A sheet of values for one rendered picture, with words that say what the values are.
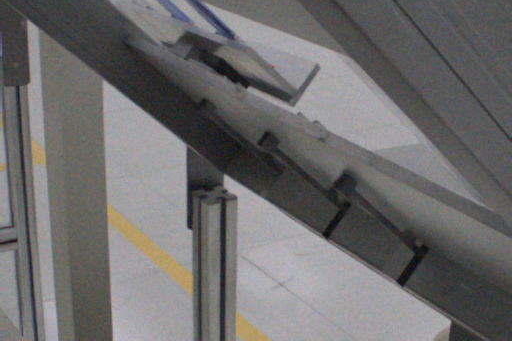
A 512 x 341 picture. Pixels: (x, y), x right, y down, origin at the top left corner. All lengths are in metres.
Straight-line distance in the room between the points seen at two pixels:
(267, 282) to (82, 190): 1.07
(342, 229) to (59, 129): 0.47
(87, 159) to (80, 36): 0.35
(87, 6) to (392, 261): 0.37
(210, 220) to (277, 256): 1.31
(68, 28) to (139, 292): 1.37
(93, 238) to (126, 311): 0.87
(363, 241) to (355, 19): 0.67
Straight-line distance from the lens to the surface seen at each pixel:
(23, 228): 1.80
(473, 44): 0.23
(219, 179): 1.11
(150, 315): 2.13
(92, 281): 1.31
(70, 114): 1.21
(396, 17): 0.21
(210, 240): 1.09
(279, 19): 0.43
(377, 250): 0.85
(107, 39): 0.93
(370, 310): 2.17
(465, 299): 0.78
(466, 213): 0.56
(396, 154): 1.36
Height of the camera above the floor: 1.06
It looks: 22 degrees down
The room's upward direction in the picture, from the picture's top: 3 degrees clockwise
